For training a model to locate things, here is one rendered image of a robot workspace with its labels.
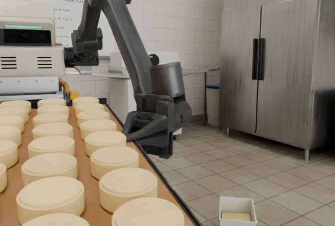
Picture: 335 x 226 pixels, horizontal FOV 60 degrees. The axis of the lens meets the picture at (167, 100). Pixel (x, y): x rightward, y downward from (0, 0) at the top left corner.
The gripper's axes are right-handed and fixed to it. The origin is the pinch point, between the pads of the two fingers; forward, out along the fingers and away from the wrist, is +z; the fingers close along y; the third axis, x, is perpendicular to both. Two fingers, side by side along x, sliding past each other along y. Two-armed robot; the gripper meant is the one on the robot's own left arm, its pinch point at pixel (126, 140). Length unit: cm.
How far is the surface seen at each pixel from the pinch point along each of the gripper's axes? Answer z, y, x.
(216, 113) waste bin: -432, 97, 94
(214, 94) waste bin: -432, 66, 99
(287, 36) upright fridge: -316, -24, -9
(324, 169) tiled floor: -283, 109, -56
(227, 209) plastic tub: -152, 99, 14
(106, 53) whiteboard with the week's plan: -325, 0, 234
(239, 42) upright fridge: -356, -17, 49
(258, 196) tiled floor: -196, 107, -2
